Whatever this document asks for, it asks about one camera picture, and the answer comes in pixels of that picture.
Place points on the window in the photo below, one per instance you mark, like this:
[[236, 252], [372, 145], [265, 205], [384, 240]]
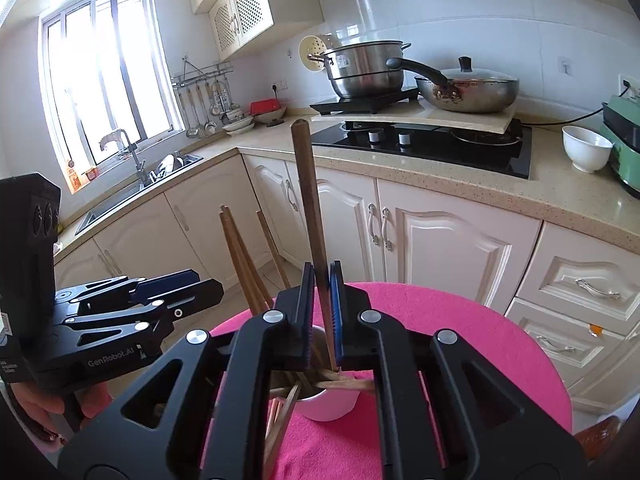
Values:
[[110, 75]]

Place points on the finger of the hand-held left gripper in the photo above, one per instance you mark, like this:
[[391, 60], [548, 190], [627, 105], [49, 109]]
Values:
[[167, 281], [195, 297]]

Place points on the stainless steel pot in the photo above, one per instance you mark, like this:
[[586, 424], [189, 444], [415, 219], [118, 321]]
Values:
[[365, 77]]

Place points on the cream colander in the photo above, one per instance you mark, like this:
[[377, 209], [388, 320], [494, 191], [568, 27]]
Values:
[[312, 52]]

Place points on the wide white bowl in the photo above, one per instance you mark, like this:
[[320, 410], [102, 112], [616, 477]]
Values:
[[272, 115]]

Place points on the metal utensil rack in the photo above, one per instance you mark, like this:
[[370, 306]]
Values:
[[205, 77]]

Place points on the black induction cooker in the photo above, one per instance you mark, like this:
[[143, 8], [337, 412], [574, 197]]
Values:
[[360, 105]]

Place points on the light bamboo chopstick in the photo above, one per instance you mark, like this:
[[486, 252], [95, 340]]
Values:
[[350, 385]]

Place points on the white hob knob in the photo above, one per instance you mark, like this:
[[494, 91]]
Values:
[[376, 136], [404, 138]]

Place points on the cream lattice wall cabinet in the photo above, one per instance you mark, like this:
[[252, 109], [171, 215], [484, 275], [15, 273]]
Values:
[[240, 10]]

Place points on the black glass gas hob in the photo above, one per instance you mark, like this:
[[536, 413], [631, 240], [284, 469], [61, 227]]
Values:
[[450, 152]]

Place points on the stack of white bowls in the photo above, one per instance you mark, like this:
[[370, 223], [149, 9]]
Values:
[[237, 125]]

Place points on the red plastic box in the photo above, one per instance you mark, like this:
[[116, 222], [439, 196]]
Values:
[[265, 106]]

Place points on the small black dish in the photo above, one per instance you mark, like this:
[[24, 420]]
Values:
[[273, 123]]

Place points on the small orange packet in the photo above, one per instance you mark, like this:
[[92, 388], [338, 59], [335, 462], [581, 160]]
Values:
[[74, 176]]

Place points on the wooden board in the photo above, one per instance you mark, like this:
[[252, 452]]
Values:
[[450, 117]]

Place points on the light brown wooden chopstick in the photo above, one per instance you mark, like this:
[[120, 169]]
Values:
[[270, 245]]

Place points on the steel kitchen faucet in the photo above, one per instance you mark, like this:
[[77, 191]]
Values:
[[135, 160]]

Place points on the cream kitchen base cabinets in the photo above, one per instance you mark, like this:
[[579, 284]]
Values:
[[450, 235]]

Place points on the person's left hand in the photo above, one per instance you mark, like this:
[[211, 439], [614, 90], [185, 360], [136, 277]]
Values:
[[40, 410]]

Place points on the white wall hook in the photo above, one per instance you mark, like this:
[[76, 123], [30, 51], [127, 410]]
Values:
[[565, 66]]

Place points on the dishes in sink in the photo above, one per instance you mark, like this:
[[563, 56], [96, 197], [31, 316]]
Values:
[[165, 167]]

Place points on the thin bamboo chopstick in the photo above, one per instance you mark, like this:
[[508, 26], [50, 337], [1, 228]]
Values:
[[285, 420]]

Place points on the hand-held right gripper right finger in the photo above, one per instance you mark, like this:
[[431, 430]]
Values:
[[336, 320]]

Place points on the green electric cooker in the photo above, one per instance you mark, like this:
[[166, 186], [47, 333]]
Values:
[[625, 145]]

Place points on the white cup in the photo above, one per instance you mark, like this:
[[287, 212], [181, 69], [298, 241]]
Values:
[[325, 407]]

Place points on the steel sink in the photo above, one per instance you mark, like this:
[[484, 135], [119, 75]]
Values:
[[125, 200]]

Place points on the white wall socket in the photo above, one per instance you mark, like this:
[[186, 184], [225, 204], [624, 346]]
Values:
[[629, 85]]

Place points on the row of hanging ladles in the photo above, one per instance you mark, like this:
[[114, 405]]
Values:
[[205, 110]]

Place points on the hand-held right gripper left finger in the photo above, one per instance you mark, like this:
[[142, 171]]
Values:
[[307, 320]]

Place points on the dark brown wooden chopstick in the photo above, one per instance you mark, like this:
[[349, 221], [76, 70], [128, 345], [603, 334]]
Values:
[[305, 185]]

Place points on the glass wok lid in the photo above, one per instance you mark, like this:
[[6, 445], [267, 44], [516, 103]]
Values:
[[480, 76]]

